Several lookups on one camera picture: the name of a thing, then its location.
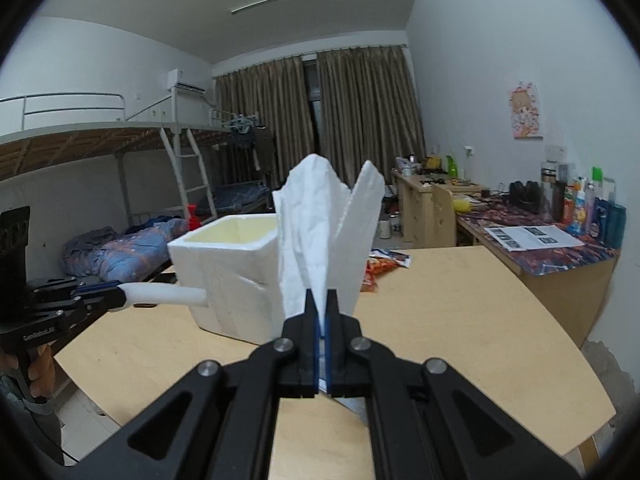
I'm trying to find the steel thermos bottle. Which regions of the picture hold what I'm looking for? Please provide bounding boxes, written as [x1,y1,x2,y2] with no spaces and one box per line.
[540,162,563,222]

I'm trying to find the black headphones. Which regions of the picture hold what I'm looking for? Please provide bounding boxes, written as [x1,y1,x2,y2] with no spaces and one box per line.
[509,181,541,214]

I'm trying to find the right brown curtain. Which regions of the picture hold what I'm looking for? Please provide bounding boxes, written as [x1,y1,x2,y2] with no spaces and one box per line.
[317,46,425,185]

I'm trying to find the left brown curtain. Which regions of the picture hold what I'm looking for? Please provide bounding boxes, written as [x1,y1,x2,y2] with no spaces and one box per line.
[215,56,314,184]

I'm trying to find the white lotion pump bottle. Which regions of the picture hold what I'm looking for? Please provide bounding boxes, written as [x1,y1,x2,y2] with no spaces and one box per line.
[188,204,202,231]

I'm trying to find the long wooden desk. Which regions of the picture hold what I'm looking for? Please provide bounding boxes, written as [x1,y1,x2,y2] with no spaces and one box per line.
[393,170,620,347]

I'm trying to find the anime girl poster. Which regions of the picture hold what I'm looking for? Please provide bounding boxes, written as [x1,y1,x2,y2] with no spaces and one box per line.
[509,82,542,139]

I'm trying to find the teal shampoo bottle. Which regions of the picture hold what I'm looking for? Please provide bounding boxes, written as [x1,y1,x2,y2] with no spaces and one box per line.
[604,203,627,249]

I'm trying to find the white paper tissue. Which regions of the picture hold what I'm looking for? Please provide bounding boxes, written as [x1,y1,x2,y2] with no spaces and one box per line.
[273,154,385,320]

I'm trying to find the blue plaid quilt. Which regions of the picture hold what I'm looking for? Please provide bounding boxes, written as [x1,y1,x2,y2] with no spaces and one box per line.
[60,217,189,283]

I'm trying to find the white styrofoam box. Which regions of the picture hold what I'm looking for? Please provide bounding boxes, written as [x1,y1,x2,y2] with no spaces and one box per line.
[168,214,285,344]

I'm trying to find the printed paper sheet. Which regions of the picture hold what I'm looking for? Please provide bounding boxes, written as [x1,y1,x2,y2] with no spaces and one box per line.
[485,226,584,252]

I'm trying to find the red snack packet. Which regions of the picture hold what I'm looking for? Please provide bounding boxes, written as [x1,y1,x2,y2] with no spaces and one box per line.
[360,248,412,292]

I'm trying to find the metal bunk bed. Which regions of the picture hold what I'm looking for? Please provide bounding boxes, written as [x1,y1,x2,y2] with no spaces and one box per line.
[1,88,261,278]

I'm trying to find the white foam strip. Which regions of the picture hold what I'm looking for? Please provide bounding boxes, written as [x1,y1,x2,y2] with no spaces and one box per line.
[119,283,208,308]

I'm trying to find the person left hand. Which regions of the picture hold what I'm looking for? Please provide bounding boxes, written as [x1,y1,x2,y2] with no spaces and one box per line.
[28,344,55,398]

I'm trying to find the white air conditioner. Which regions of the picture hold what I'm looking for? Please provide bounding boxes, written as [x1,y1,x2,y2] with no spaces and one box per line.
[167,68,206,96]

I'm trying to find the brown curtain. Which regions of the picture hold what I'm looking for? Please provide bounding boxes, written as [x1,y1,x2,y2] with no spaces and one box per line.
[215,56,314,184]
[317,46,425,185]

